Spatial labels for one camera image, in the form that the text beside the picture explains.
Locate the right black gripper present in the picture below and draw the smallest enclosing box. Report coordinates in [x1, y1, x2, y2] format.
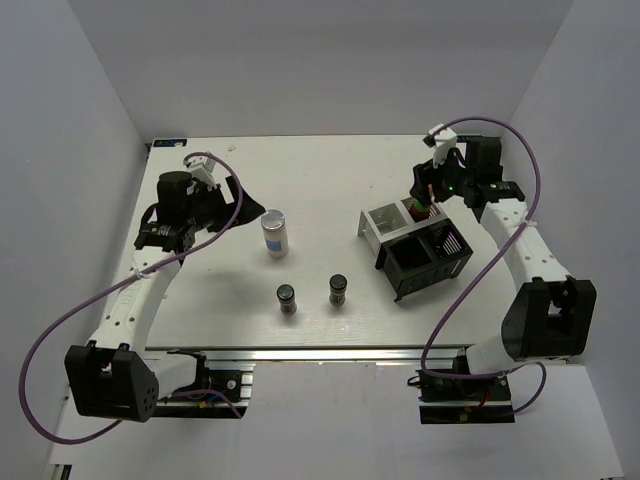
[410, 145, 474, 208]

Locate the purple cable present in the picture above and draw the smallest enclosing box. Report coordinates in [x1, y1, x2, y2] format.
[421, 117, 547, 418]
[18, 152, 246, 446]

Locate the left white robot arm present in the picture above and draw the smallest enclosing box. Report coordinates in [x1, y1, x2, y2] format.
[64, 171, 265, 422]

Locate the blue table label left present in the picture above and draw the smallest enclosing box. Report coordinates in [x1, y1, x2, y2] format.
[152, 138, 187, 148]

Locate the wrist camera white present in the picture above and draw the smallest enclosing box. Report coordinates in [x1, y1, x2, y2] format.
[183, 152, 218, 189]
[423, 124, 457, 168]

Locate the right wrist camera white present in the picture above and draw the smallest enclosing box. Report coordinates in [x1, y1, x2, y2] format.
[423, 124, 457, 168]

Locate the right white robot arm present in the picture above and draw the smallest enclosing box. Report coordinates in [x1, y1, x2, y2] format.
[410, 129, 597, 399]

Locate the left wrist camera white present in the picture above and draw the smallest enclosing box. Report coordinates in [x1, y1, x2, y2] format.
[183, 152, 218, 189]

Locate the black and white organizer rack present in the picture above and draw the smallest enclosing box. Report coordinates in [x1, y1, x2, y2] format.
[357, 197, 473, 302]

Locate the red sauce bottle yellow cap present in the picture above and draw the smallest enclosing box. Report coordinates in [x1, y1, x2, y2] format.
[409, 199, 432, 223]

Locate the aluminium table rail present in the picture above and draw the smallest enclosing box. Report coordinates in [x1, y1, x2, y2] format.
[137, 344, 569, 364]

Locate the black-lid spice jar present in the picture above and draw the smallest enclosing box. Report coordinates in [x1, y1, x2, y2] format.
[329, 274, 348, 306]
[276, 284, 297, 314]

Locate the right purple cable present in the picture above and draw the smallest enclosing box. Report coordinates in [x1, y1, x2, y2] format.
[421, 117, 547, 418]

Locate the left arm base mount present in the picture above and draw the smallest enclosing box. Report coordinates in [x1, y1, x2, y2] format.
[146, 349, 254, 419]

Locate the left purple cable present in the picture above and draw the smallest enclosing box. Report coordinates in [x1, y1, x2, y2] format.
[18, 152, 246, 446]

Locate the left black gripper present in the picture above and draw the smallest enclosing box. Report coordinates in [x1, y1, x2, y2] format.
[185, 175, 265, 232]

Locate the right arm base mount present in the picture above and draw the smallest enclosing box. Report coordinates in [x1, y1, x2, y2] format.
[407, 370, 515, 425]

